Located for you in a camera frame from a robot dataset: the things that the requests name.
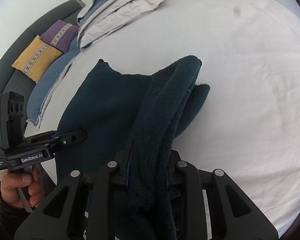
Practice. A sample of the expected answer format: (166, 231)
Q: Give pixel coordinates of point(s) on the folded beige blue duvet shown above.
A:
(100, 18)

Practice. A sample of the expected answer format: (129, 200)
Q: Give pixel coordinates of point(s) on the dark green knit sweater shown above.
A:
(146, 113)

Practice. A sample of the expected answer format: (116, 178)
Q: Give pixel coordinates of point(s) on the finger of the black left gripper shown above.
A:
(63, 141)
(38, 138)

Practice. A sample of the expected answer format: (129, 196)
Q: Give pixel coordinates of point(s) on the dark grey headboard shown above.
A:
(14, 80)

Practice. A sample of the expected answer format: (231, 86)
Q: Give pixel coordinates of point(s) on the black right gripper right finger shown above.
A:
(206, 203)

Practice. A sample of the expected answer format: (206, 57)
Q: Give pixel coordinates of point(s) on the blue pillow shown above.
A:
(46, 86)

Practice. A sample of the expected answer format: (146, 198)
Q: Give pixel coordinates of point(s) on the purple patterned cushion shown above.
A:
(60, 35)

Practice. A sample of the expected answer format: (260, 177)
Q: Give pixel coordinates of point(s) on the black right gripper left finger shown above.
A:
(81, 206)

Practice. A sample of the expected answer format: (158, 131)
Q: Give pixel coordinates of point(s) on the yellow patterned cushion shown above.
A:
(36, 58)

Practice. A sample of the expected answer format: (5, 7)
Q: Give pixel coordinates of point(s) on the white bed sheet mattress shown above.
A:
(249, 125)

